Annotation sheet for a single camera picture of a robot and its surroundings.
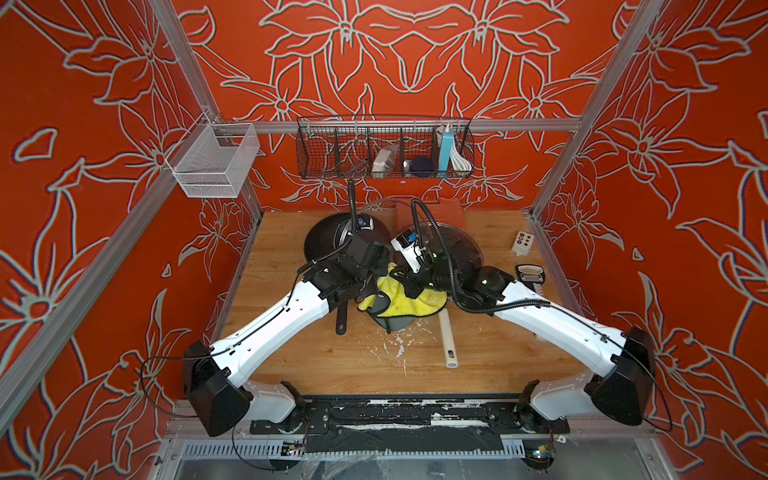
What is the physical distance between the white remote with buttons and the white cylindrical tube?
45 cm

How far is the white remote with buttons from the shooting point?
108 centimetres

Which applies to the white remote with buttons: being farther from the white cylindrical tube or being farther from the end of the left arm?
the end of the left arm

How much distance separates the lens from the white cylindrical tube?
0.72 meters
